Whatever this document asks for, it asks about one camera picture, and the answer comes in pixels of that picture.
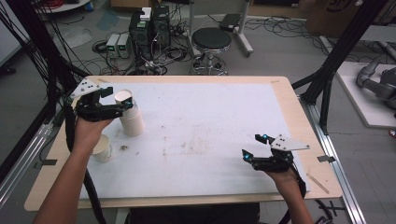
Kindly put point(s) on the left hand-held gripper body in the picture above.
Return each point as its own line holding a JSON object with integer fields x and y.
{"x": 93, "y": 110}

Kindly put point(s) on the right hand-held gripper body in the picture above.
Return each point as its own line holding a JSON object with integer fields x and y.
{"x": 277, "y": 163}

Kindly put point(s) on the white paper cup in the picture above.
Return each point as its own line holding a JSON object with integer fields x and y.
{"x": 103, "y": 151}
{"x": 122, "y": 95}

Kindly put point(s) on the stack of paper cups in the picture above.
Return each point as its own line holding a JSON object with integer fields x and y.
{"x": 133, "y": 123}

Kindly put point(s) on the person's right hand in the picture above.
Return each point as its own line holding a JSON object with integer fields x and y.
{"x": 285, "y": 179}

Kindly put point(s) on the person's left hand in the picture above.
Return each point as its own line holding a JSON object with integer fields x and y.
{"x": 87, "y": 133}

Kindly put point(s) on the wooden table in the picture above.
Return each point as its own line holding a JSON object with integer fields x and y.
{"x": 317, "y": 183}

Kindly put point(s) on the thin wooden stick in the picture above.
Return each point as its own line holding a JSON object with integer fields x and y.
{"x": 317, "y": 183}

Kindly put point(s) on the grey bench power supply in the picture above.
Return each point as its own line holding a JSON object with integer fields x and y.
{"x": 124, "y": 46}
{"x": 112, "y": 45}

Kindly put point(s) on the white table mat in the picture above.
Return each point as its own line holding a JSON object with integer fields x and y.
{"x": 202, "y": 140}

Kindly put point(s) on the black tape piece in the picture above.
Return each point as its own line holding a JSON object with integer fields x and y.
{"x": 46, "y": 162}
{"x": 326, "y": 158}

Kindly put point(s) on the black computer tower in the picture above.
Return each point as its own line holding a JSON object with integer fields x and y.
{"x": 139, "y": 37}
{"x": 162, "y": 26}

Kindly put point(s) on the person's dark clothing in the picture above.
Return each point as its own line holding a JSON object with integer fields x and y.
{"x": 193, "y": 214}

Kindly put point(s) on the small white box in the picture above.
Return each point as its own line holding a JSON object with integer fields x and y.
{"x": 145, "y": 14}

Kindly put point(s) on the white platform board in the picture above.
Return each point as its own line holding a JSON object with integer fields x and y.
{"x": 364, "y": 105}

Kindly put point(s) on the black round stool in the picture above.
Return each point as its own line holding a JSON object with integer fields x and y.
{"x": 211, "y": 39}

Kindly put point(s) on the brown cardboard box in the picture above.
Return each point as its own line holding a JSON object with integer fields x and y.
{"x": 333, "y": 17}

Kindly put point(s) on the aluminium rail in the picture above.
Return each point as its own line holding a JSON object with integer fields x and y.
{"x": 21, "y": 165}
{"x": 339, "y": 174}

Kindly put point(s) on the black metal frame post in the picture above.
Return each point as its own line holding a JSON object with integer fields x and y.
{"x": 339, "y": 56}
{"x": 43, "y": 46}

